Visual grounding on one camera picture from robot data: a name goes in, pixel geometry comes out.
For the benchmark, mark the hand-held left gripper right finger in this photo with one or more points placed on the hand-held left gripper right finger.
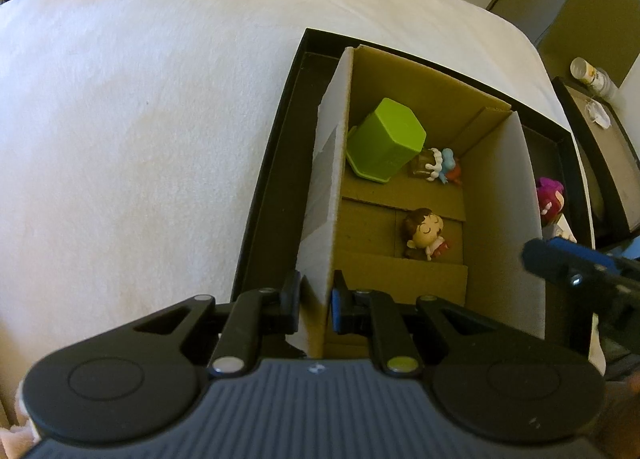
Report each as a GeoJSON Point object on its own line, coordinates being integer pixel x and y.
{"type": "Point", "coordinates": [338, 304]}

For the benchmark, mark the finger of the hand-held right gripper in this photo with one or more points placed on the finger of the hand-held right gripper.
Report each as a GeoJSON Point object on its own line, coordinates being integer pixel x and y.
{"type": "Point", "coordinates": [560, 259]}

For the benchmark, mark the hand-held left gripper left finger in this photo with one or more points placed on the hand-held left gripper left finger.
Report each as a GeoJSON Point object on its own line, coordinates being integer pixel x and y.
{"type": "Point", "coordinates": [292, 311]}

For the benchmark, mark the pink-haired figurine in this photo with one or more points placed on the pink-haired figurine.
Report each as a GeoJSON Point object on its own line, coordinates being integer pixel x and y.
{"type": "Point", "coordinates": [550, 196]}

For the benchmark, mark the brown cardboard box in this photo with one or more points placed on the brown cardboard box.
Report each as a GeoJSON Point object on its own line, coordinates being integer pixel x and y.
{"type": "Point", "coordinates": [500, 219]}

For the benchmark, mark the brown-haired figurine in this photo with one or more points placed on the brown-haired figurine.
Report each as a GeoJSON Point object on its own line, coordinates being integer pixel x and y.
{"type": "Point", "coordinates": [425, 234]}

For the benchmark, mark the black tray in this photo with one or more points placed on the black tray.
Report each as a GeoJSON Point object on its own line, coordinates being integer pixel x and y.
{"type": "Point", "coordinates": [280, 179]}

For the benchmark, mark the blue and red figurine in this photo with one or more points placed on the blue and red figurine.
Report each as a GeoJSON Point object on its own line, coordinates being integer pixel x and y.
{"type": "Point", "coordinates": [442, 166]}

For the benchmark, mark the green hexagonal box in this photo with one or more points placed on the green hexagonal box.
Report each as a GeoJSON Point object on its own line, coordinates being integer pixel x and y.
{"type": "Point", "coordinates": [385, 144]}

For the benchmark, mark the person's right hand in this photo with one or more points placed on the person's right hand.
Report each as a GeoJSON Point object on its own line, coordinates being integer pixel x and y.
{"type": "Point", "coordinates": [625, 419]}

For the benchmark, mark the white cube box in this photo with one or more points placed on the white cube box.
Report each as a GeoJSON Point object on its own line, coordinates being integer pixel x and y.
{"type": "Point", "coordinates": [565, 228]}

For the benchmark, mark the black side table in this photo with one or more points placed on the black side table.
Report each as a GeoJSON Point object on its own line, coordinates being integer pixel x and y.
{"type": "Point", "coordinates": [615, 164]}

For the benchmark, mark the small white bottle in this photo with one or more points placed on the small white bottle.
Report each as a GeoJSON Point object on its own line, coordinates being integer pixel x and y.
{"type": "Point", "coordinates": [592, 76]}

